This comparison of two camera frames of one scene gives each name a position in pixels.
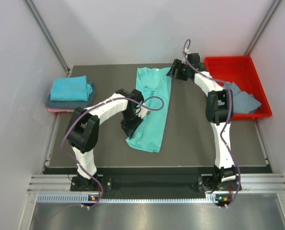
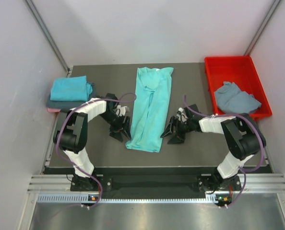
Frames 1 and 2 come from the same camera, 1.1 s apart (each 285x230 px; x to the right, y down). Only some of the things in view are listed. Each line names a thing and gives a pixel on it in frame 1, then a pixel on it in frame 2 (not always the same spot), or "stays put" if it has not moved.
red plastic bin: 242,70 stays put
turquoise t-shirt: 151,82 stays put
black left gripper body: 131,120 -> 115,121
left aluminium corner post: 49,36 stays put
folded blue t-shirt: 73,88 stays put
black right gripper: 177,64 -> 177,138
